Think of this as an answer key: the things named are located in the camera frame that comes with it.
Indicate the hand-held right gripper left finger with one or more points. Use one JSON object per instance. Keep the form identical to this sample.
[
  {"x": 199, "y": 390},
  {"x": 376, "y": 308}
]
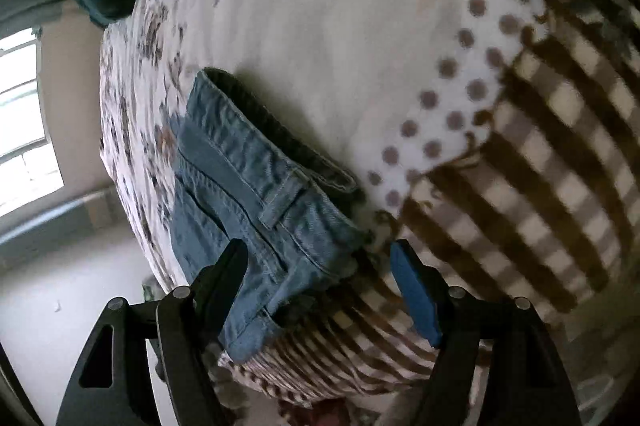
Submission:
[{"x": 225, "y": 278}]

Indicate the blue denim pants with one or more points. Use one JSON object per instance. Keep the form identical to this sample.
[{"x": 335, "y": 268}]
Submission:
[{"x": 260, "y": 211}]

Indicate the window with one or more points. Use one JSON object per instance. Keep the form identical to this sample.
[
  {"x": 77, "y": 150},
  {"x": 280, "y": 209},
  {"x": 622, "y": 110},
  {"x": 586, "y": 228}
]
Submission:
[{"x": 22, "y": 121}]

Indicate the floral blanket with checked border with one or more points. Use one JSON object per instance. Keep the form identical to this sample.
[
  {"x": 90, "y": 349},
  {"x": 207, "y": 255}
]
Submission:
[{"x": 360, "y": 56}]

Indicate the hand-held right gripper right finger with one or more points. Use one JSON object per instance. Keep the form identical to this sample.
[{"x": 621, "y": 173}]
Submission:
[{"x": 416, "y": 291}]

